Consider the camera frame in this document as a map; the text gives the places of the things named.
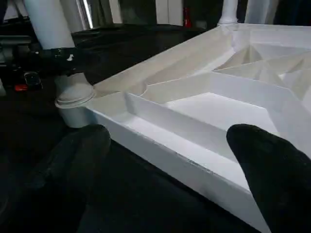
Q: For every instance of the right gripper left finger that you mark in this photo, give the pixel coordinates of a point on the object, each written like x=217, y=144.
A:
x=58, y=179

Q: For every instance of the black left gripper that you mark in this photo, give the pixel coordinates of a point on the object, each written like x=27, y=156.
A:
x=19, y=63

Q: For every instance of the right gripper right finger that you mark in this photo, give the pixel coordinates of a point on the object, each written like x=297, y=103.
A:
x=277, y=179

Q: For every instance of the white plastic table leg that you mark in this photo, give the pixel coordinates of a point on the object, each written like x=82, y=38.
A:
x=48, y=24
x=228, y=9

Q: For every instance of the white plastic table top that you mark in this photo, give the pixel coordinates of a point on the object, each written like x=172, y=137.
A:
x=218, y=107

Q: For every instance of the black work mat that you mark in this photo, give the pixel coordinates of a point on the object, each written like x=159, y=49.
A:
x=136, y=48

